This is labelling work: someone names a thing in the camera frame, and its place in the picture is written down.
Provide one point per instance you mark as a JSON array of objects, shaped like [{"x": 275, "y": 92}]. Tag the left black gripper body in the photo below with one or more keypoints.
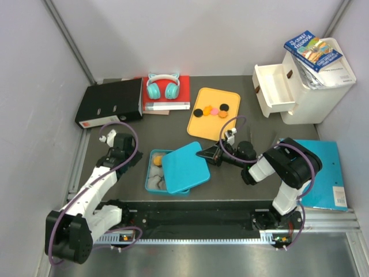
[{"x": 138, "y": 156}]

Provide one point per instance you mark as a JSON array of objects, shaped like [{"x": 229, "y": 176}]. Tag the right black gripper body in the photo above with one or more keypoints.
[{"x": 226, "y": 158}]

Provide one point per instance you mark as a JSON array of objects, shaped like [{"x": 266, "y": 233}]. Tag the blue tin lid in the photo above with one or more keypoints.
[{"x": 183, "y": 169}]

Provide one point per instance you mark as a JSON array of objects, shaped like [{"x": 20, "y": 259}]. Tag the round orange cookie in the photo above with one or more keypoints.
[{"x": 157, "y": 161}]

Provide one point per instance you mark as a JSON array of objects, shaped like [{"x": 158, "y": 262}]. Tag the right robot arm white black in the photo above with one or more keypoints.
[{"x": 293, "y": 163}]

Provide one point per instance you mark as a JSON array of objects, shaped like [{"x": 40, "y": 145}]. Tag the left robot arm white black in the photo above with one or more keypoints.
[{"x": 71, "y": 231}]

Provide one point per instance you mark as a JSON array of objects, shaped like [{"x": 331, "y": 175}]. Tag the orange flower cookie right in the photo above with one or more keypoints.
[{"x": 223, "y": 114}]

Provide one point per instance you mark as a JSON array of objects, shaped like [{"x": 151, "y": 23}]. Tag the orange flower cookie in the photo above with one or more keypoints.
[
  {"x": 207, "y": 110},
  {"x": 223, "y": 114}
]

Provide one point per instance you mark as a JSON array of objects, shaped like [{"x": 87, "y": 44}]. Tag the pink cookie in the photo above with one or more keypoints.
[{"x": 214, "y": 111}]

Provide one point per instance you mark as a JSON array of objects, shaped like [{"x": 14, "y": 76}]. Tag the black cookie right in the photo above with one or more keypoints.
[{"x": 224, "y": 107}]

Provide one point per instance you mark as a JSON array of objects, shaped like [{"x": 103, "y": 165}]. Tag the black cookie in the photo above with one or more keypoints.
[
  {"x": 224, "y": 107},
  {"x": 198, "y": 113}
]

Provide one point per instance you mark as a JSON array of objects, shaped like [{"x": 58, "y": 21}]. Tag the yellow tray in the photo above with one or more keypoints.
[{"x": 209, "y": 127}]

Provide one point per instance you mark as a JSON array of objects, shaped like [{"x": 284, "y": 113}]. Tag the orange flower cookie top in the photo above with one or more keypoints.
[{"x": 207, "y": 110}]

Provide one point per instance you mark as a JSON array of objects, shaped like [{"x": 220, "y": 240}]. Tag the black cookie left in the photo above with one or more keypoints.
[{"x": 198, "y": 113}]

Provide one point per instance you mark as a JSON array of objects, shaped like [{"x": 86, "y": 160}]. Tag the blue cookie tin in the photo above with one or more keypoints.
[{"x": 155, "y": 181}]

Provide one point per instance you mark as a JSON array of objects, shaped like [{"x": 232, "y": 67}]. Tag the red book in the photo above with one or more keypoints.
[{"x": 182, "y": 102}]

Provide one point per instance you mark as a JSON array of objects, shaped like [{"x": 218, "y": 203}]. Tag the teal cat ear headphones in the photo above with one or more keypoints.
[{"x": 166, "y": 85}]

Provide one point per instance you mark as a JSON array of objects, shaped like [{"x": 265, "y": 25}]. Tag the white drawer cabinet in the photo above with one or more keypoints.
[{"x": 279, "y": 89}]

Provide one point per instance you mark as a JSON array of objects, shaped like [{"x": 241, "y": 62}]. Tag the silver foil packet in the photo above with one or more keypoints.
[{"x": 308, "y": 79}]

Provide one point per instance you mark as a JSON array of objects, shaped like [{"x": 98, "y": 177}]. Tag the blue folder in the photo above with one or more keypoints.
[{"x": 328, "y": 188}]

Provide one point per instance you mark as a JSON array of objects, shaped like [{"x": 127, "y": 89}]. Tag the blue paperback book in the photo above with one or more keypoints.
[{"x": 312, "y": 51}]

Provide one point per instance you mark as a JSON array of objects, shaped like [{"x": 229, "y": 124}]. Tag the black ring binder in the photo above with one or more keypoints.
[{"x": 119, "y": 101}]

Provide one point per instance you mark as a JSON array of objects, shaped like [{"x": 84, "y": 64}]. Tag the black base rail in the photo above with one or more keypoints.
[{"x": 251, "y": 215}]

